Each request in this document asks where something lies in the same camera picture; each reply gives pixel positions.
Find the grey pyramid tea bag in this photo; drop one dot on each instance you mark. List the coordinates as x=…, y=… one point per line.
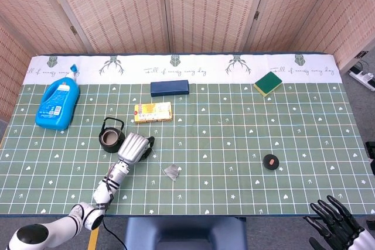
x=172, y=171

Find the green checked tablecloth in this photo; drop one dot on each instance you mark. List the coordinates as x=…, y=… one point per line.
x=219, y=144

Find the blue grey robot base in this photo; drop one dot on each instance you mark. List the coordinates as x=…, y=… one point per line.
x=184, y=234

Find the black cast iron teapot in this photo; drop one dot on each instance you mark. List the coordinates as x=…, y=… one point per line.
x=109, y=147

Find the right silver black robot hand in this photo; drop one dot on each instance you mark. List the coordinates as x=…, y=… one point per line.
x=337, y=226

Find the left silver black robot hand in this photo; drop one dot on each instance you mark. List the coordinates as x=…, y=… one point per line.
x=133, y=147

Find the navy blue rectangular box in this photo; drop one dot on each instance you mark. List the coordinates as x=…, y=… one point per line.
x=170, y=88

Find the yellow snack box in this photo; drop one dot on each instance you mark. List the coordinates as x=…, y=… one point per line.
x=153, y=112

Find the green yellow sponge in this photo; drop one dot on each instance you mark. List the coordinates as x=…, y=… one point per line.
x=268, y=83

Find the black round disc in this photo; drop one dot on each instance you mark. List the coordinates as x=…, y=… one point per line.
x=270, y=162

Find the white power strip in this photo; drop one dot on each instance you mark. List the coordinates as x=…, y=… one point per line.
x=364, y=78

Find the woven bamboo folding screen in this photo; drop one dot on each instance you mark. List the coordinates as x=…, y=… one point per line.
x=205, y=13

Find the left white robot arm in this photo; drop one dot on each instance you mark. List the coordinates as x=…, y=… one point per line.
x=102, y=193

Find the blue detergent bottle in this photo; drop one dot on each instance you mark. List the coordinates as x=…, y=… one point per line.
x=57, y=106

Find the black equipment at table edge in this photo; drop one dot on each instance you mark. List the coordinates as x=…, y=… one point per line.
x=370, y=156

